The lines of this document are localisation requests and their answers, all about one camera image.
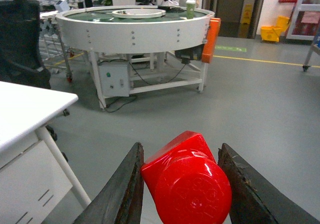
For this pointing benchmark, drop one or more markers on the white round conveyor table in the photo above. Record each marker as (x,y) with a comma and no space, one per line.
(162,47)

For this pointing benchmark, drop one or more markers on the red toy block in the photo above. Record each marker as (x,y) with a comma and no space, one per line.
(186,183)

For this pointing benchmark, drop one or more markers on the orange motor cover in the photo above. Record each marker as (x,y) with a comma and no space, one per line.
(211,39)

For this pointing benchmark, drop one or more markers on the green paper cup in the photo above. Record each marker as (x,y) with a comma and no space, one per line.
(190,8)

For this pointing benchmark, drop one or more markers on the grey control box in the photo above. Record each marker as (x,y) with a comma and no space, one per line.
(115,80)

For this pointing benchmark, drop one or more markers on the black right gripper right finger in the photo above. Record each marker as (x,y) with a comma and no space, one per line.
(254,199)

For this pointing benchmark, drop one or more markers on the yellow wet floor sign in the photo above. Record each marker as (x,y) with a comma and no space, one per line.
(247,14)

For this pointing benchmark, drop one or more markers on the white work table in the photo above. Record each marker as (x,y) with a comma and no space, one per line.
(34,174)

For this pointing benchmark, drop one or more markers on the yellow mop bucket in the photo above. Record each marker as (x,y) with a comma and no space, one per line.
(273,33)

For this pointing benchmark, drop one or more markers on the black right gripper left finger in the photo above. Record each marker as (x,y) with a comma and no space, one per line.
(121,199)

